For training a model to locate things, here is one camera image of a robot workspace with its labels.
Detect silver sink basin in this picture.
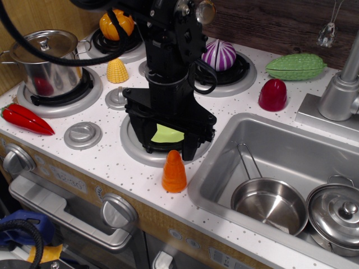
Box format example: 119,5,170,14
188,113,358,268

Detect black braided cable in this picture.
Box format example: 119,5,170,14
0,0,130,68

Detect silver faucet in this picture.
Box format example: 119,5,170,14
296,36,358,133

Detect purple white toy onion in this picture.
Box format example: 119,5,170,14
201,39,237,72

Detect silver stove knob middle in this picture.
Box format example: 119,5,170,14
105,86,127,110

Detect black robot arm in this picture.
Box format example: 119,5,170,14
75,1,217,161

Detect silver oven dial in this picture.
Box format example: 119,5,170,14
3,143,36,174
100,193,138,229

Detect steel saucepan in sink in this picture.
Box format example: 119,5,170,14
231,143,309,236

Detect green toy bitter gourd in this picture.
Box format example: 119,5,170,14
265,53,327,81

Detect steel lidded pot in sink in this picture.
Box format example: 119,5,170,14
306,175,358,257

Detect silver oven door handle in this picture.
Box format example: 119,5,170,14
9,176,132,253

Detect silver stove knob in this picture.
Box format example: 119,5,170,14
105,86,127,110
64,122,102,150
139,61,149,78

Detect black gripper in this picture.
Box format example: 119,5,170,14
123,73,217,161

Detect light green plate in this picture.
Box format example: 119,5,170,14
151,124,184,143

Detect back right burner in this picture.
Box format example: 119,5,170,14
195,52,257,98

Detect silver stove knob back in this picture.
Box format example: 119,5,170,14
139,61,149,78

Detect yellow toy corn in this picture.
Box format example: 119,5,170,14
107,58,129,84

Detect red toy chili pepper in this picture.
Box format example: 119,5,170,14
1,103,55,136

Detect hanging metal whisk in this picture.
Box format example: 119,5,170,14
316,0,344,48

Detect silver stove knob front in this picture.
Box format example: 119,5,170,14
64,122,102,150

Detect front left burner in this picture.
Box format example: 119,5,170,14
17,67,103,118

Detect silver oven dial right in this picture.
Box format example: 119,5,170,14
100,193,138,229

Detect steel pot with lid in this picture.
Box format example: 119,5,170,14
1,30,84,98

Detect silver oven dial left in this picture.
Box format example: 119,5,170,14
3,143,36,174

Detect blue device lower left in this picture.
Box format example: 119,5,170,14
1,210,56,246

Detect orange toy pumpkin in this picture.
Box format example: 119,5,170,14
99,9,135,41

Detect yellow cloth lower left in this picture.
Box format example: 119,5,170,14
27,244,63,263

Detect back left burner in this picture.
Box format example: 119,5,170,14
86,25,146,63

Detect hanging metal spoon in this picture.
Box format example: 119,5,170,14
196,0,217,26

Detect orange toy carrot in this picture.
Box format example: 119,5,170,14
162,150,187,193

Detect red toy pepper half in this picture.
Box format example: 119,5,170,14
258,78,287,112

